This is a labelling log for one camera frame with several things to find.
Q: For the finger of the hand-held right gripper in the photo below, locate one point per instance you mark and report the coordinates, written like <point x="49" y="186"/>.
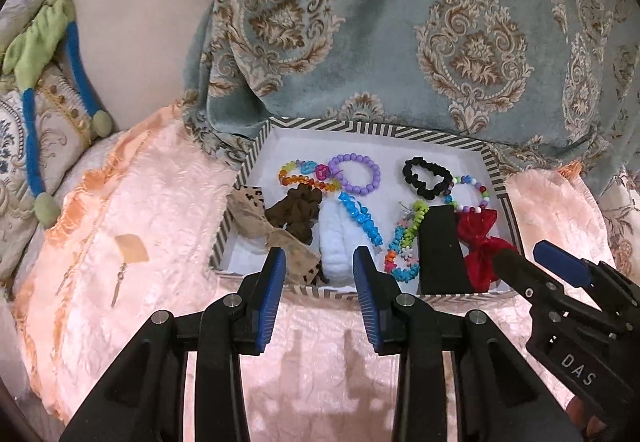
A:
<point x="520" y="274"/>
<point x="560" y="262"/>

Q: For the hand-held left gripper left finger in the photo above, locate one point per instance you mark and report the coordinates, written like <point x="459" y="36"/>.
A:
<point x="270" y="294"/>

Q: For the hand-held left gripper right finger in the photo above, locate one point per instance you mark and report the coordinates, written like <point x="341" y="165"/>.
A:
<point x="366" y="297"/>

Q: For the red ribbon bow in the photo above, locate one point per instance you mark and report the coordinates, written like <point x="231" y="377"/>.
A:
<point x="482" y="242"/>

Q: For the beige spotted bow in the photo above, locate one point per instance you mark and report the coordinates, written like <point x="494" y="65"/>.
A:
<point x="280" y="237"/>

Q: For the white fluffy scrunchie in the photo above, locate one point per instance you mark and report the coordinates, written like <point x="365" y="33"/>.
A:
<point x="337" y="242"/>

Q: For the black headband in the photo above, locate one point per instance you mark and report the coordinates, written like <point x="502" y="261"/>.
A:
<point x="440" y="252"/>

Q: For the brown scrunchie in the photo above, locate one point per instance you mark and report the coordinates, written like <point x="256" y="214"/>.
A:
<point x="295" y="212"/>

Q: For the black scrunchie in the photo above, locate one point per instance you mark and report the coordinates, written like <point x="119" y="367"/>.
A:
<point x="425" y="189"/>

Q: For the striped cardboard box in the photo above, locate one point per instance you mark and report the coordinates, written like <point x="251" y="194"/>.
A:
<point x="380" y="141"/>

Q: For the floral bed sheet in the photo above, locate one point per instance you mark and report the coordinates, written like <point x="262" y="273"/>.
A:
<point x="622" y="227"/>

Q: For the beige fan earring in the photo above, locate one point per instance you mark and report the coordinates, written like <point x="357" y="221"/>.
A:
<point x="131" y="248"/>

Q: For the pink fringed blanket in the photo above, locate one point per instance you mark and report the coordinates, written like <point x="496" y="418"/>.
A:
<point x="150" y="202"/>

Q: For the cream patterned pillow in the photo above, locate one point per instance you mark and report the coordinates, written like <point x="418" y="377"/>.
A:
<point x="50" y="141"/>

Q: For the blue damask cloth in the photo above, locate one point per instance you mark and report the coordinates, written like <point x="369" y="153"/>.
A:
<point x="400" y="21"/>

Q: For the green and blue plush toy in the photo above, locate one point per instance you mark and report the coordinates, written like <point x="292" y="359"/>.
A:
<point x="35" y="56"/>

